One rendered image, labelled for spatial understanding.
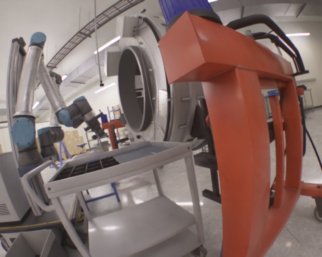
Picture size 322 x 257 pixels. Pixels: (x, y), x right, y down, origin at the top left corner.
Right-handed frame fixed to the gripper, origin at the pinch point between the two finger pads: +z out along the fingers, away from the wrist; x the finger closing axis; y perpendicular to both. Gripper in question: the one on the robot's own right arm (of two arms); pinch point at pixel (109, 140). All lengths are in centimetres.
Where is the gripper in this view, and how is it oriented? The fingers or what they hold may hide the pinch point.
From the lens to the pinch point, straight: 108.1
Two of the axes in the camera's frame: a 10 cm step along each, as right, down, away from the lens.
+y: -6.6, 5.8, -4.8
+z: 4.5, 8.2, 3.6
